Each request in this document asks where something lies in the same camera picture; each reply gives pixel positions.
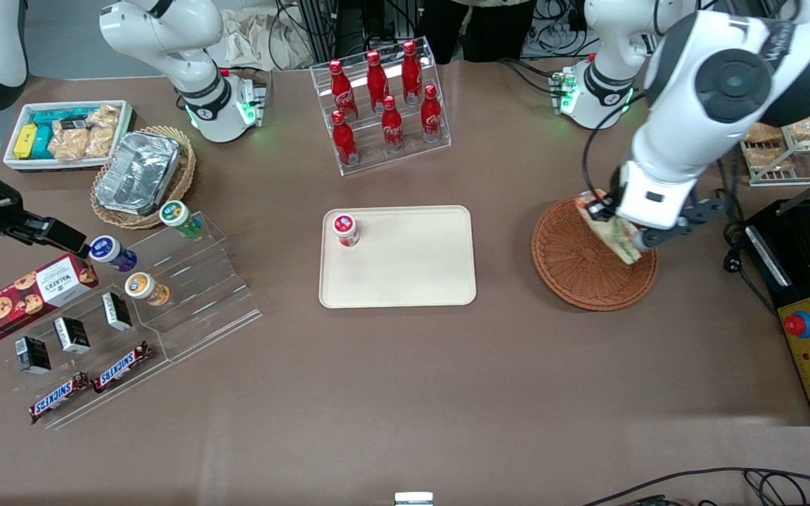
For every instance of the black machine base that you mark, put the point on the black machine base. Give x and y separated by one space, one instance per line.
795 274

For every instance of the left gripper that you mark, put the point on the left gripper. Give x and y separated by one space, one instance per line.
603 208

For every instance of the clear acrylic bottle rack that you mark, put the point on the clear acrylic bottle rack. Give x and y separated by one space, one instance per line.
405 158

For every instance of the crumpled beige cloth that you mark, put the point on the crumpled beige cloth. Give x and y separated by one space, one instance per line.
257 42

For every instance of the round brown wicker basket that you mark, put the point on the round brown wicker basket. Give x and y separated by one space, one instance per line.
574 274

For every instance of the beige plastic tray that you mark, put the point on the beige plastic tray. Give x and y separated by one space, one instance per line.
412 267

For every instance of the aluminium foil tray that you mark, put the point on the aluminium foil tray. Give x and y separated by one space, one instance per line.
138 174

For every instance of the orange small jar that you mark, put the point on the orange small jar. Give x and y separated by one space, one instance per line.
145 288

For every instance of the red-lid small jar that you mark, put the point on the red-lid small jar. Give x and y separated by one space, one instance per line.
345 228

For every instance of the white rectangular bin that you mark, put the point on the white rectangular bin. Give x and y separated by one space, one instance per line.
15 160

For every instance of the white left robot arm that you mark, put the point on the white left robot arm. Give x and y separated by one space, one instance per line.
721 84

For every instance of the green-lid small jar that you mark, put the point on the green-lid small jar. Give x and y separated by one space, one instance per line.
178 216

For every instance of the standing person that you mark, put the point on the standing person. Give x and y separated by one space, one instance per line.
475 31

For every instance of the yellow snack packet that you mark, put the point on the yellow snack packet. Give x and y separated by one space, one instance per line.
25 140

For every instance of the triangular sandwich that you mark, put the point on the triangular sandwich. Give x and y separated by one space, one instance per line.
616 235

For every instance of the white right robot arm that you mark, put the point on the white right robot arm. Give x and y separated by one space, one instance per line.
187 49

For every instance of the clear acrylic stepped shelf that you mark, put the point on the clear acrylic stepped shelf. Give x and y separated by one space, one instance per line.
95 379
201 288

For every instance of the Snickers bar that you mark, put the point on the Snickers bar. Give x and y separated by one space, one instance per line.
122 367
59 398

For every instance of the teal snack packet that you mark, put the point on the teal snack packet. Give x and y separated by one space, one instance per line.
42 143
53 116

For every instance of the clear bag of crackers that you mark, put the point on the clear bag of crackers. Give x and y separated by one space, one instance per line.
103 130
69 144

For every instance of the red cola bottle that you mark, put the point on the red cola bottle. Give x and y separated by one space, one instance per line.
392 126
431 116
341 88
343 140
411 70
377 81

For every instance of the blue-lid purple jar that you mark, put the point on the blue-lid purple jar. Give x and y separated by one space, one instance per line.
111 251

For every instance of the oval tan wicker basket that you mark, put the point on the oval tan wicker basket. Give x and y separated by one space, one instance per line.
183 179

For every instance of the red Walkers cookie box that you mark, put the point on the red Walkers cookie box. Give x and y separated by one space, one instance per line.
25 295

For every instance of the black power plug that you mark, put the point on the black power plug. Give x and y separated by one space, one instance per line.
732 264

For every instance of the small black carton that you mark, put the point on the small black carton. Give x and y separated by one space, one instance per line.
72 336
32 355
117 311

